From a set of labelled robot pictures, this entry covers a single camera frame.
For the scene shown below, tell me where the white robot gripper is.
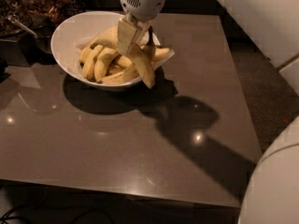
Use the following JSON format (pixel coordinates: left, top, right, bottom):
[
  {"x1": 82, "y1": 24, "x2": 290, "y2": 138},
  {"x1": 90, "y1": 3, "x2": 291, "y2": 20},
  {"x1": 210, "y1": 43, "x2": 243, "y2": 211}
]
[{"x1": 117, "y1": 0, "x2": 165, "y2": 56}]

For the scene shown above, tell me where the large top yellow banana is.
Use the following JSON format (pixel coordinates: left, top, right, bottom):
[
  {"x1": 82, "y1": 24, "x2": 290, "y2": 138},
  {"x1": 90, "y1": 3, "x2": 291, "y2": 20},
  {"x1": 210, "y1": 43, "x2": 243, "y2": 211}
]
[{"x1": 128, "y1": 27, "x2": 156, "y2": 89}]

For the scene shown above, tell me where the yellow banana right upright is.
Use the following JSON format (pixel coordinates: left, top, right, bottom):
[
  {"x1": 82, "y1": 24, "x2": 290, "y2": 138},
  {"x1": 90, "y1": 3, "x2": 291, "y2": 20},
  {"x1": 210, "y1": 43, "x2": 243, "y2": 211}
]
[{"x1": 90, "y1": 26, "x2": 118, "y2": 49}]

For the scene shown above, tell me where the yellow banana far right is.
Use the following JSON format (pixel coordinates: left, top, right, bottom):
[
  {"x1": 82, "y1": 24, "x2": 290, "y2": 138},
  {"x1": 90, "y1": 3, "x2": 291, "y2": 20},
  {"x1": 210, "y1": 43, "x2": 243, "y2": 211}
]
[{"x1": 152, "y1": 48, "x2": 171, "y2": 62}]

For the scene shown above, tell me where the yellow banana middle left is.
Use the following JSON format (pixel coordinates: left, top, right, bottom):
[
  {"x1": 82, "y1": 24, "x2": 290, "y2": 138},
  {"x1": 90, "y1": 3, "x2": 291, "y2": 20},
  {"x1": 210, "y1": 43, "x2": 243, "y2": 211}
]
[{"x1": 94, "y1": 48, "x2": 119, "y2": 81}]

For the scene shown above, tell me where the yellow banana bottom front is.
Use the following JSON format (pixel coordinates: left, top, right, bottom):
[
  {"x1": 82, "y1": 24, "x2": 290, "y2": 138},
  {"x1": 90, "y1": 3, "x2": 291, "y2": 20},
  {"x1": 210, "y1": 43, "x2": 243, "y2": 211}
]
[{"x1": 98, "y1": 65, "x2": 138, "y2": 85}]

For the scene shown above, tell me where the yellow banana far left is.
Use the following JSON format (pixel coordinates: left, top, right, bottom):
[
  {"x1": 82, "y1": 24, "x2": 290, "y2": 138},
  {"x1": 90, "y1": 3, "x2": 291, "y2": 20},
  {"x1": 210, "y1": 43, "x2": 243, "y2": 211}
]
[{"x1": 79, "y1": 46, "x2": 91, "y2": 63}]

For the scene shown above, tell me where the white ceramic bowl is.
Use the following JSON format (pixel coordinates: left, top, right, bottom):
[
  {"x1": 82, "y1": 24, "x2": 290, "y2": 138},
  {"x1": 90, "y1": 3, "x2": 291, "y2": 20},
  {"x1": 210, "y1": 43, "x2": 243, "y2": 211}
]
[{"x1": 50, "y1": 11, "x2": 174, "y2": 91}]

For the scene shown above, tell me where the glass jar dried fruit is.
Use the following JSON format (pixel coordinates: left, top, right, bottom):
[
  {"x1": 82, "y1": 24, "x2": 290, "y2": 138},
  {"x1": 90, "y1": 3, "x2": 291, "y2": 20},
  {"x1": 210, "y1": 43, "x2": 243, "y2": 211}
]
[{"x1": 24, "y1": 0, "x2": 65, "y2": 26}]

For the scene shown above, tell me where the glass jar with snacks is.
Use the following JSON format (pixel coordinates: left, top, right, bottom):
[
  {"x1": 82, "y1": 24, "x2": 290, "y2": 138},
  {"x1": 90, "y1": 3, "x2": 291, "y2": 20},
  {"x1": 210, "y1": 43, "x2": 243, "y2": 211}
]
[{"x1": 0, "y1": 0, "x2": 32, "y2": 37}]

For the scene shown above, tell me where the metal scoop handle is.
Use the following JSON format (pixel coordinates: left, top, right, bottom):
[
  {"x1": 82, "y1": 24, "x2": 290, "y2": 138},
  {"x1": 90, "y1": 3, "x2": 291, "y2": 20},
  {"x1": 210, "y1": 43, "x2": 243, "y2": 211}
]
[{"x1": 7, "y1": 15, "x2": 38, "y2": 39}]

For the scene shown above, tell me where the black cable on floor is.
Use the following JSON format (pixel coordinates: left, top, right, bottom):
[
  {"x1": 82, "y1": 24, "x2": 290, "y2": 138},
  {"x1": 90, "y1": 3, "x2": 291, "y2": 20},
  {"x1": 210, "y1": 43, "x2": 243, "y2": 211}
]
[{"x1": 0, "y1": 203, "x2": 116, "y2": 224}]

